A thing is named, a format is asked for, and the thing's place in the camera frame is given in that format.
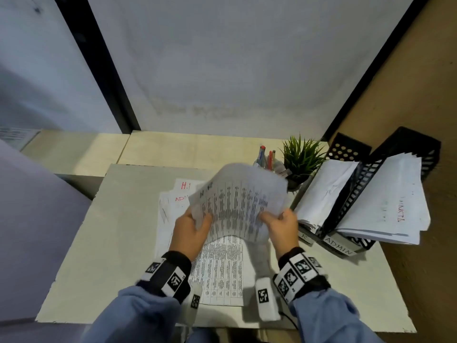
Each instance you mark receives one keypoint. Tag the blue marker with red cap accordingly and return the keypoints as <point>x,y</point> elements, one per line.
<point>262,155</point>

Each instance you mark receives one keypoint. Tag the black corner trim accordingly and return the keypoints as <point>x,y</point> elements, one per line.
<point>375,64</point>

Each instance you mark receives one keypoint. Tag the pile of printed papers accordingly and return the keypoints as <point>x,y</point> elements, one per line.
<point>221,271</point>

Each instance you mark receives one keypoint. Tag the person's left hand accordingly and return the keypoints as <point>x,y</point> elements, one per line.
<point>189,235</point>

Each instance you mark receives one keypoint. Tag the black wall post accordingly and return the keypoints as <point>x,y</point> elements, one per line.
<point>96,64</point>

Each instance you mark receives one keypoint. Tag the person's right forearm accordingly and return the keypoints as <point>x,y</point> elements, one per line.
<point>332,321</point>

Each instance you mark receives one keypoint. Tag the black wrist band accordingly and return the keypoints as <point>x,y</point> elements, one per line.
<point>166,278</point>
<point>300,275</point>

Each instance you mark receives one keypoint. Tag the orange pen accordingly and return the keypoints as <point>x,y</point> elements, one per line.
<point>270,158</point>

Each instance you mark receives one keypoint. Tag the person's right hand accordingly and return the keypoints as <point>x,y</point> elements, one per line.
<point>284,232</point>

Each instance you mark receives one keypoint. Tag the person's left forearm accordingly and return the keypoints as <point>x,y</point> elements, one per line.
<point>135,317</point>

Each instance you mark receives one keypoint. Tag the grey vent grille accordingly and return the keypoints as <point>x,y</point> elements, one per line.
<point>16,137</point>

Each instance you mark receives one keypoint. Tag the grey partition panel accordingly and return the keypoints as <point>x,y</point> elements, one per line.
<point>35,239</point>

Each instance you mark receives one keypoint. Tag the white pen cup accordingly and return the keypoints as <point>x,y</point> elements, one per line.
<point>282,169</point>

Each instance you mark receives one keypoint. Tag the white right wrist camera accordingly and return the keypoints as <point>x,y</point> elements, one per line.
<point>266,300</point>

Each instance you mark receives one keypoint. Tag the black left wrist band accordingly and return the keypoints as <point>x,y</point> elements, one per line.
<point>166,278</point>

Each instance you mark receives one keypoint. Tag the black right wrist band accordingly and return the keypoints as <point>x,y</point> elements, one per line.
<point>300,275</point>

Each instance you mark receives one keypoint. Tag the beige table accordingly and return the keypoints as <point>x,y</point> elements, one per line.
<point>107,239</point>

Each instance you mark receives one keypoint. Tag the green potted plant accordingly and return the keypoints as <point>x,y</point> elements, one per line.
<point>301,157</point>

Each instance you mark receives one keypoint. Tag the printed paper sheet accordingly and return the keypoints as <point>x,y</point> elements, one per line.
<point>242,196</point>
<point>385,203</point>
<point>328,196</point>

